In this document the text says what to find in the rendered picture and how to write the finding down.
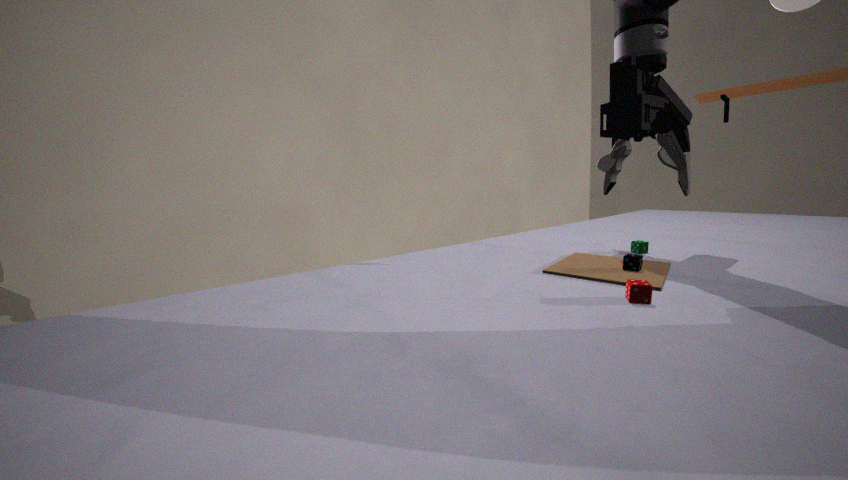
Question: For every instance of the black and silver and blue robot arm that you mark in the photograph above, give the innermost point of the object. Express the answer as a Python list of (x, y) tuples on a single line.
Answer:
[(646, 39)]

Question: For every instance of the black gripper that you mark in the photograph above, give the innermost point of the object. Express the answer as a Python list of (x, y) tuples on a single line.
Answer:
[(646, 114)]

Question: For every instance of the green die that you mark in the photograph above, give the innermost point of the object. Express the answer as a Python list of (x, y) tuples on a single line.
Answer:
[(639, 247)]

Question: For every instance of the black die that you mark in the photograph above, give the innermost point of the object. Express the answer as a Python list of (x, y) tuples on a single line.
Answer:
[(632, 262)]

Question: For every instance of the red die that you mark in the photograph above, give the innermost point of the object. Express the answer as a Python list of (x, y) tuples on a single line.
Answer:
[(638, 292)]

